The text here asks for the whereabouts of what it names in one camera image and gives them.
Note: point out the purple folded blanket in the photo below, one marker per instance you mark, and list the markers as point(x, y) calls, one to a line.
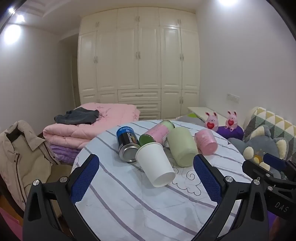
point(64, 151)

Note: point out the pink bunny plush toy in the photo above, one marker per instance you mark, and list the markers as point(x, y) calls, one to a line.
point(231, 120)
point(211, 121)

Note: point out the blue metal can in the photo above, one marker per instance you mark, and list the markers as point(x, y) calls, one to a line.
point(126, 142)

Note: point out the cream wardrobe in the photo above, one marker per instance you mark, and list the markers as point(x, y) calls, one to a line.
point(138, 62)

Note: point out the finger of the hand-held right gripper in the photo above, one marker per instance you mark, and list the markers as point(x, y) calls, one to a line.
point(254, 170)
point(274, 162)

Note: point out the beige jacket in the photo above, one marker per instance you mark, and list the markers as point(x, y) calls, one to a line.
point(23, 157)

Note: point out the pink cup with green lid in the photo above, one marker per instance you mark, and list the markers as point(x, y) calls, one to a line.
point(156, 134)

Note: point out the pale green cup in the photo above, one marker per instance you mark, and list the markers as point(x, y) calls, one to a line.
point(181, 147)

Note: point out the purple cushion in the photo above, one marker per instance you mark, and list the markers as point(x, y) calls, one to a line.
point(231, 132)

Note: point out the round table, striped cloth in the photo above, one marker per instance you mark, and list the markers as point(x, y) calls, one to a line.
point(129, 204)

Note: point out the pink printed cup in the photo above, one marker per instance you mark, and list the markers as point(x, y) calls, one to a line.
point(205, 141)

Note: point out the pink folded quilt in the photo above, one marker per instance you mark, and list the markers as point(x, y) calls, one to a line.
point(104, 125)

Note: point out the grey garment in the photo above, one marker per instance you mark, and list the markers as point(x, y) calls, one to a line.
point(77, 116)

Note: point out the grey plush toy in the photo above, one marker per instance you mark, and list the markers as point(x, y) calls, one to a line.
point(261, 146)

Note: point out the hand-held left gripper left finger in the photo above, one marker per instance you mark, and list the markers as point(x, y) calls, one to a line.
point(84, 179)

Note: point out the white paper cup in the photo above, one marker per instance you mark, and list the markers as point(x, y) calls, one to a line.
point(153, 162)

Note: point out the triangle patterned pillow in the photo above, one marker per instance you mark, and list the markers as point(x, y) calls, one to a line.
point(271, 122)

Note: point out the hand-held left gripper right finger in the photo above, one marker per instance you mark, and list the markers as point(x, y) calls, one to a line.
point(207, 179)

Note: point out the white wall socket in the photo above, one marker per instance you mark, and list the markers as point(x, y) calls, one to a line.
point(232, 96)

